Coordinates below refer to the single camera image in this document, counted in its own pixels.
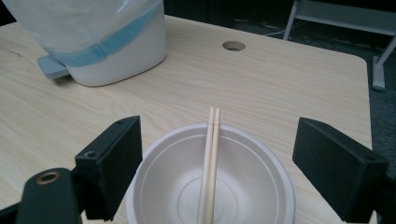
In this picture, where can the white pedal trash can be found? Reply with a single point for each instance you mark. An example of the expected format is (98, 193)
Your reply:
(137, 59)

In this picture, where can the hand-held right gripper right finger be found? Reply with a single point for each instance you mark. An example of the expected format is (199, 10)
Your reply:
(336, 168)

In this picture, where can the wooden chopstick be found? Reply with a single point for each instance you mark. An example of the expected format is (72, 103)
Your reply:
(215, 155)
(206, 161)

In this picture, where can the white metal stand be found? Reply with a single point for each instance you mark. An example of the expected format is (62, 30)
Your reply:
(342, 17)

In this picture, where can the translucent trash bag liner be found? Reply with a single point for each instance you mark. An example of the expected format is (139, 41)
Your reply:
(77, 25)

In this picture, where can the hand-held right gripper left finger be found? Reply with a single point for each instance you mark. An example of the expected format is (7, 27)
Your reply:
(109, 168)

